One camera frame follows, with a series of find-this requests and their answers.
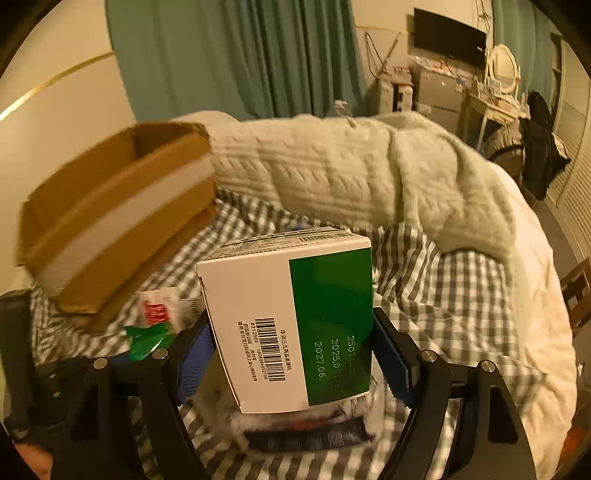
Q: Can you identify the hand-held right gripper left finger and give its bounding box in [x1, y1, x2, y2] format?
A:
[51, 316, 219, 480]

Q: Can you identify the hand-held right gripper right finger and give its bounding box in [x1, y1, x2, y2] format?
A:
[372, 307, 537, 480]

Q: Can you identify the green and white carton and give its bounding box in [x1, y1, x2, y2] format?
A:
[196, 226, 374, 415]

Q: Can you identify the cardboard box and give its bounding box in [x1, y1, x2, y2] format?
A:
[16, 121, 218, 334]

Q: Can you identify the green packet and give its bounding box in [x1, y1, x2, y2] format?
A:
[122, 320, 180, 361]

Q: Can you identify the red and white packet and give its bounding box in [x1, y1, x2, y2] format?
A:
[139, 286, 206, 329]

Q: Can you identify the grey checked bed sheet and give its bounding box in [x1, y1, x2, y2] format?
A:
[28, 187, 522, 480]

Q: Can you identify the dark striped packet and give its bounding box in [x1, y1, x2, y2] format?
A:
[240, 397, 376, 462]

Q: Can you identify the white duvet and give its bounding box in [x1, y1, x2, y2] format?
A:
[438, 152, 583, 432]

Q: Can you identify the cream knitted blanket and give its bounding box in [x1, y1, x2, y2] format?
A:
[171, 111, 527, 259]

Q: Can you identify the wooden chair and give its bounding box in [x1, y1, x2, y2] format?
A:
[560, 258, 591, 330]

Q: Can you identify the white cabinet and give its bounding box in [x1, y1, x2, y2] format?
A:
[367, 69, 414, 114]

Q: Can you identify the black clothes pile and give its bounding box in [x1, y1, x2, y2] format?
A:
[519, 91, 572, 200]

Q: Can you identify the white vanity table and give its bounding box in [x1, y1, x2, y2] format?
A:
[462, 90, 532, 153]

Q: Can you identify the grey drawer cabinet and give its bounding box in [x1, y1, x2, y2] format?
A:
[413, 65, 476, 134]

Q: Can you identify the white louvred wardrobe door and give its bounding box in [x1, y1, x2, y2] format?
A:
[549, 37, 591, 259]

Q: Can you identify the green curtain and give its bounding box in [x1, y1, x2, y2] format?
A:
[105, 0, 370, 121]
[492, 0, 561, 93]

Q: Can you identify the round white mirror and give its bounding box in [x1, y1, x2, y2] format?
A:
[487, 44, 521, 94]

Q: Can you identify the black wall screen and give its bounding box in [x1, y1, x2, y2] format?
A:
[412, 7, 488, 71]

